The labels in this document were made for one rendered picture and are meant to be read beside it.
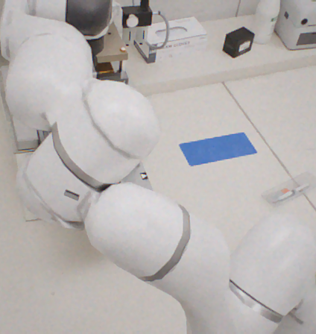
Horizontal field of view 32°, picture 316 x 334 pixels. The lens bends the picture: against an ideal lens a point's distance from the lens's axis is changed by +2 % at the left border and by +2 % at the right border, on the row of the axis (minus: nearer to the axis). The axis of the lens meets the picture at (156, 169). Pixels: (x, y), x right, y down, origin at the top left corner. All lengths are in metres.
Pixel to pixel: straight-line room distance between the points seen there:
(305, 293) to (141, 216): 0.31
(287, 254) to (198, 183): 0.82
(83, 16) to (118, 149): 0.40
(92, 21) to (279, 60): 1.15
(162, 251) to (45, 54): 0.29
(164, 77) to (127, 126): 1.22
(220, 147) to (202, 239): 1.02
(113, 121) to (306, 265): 0.35
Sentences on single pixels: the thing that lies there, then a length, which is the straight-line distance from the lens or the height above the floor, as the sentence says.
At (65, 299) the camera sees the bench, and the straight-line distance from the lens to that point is 1.33.
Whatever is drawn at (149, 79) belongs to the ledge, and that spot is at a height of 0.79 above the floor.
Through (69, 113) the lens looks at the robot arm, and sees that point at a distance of 0.67.
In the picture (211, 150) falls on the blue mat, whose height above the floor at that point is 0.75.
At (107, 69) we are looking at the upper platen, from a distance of 1.41.
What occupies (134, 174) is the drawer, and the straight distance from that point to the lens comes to 1.24.
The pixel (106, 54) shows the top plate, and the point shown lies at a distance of 1.37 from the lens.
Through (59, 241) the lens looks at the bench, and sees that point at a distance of 1.41.
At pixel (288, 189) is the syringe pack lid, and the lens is 1.60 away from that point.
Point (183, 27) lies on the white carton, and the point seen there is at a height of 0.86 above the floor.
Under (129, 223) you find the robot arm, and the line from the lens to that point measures 0.63.
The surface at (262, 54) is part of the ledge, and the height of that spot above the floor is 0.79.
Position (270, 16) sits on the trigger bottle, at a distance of 2.04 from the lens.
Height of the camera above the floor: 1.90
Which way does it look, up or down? 47 degrees down
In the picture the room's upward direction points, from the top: 9 degrees clockwise
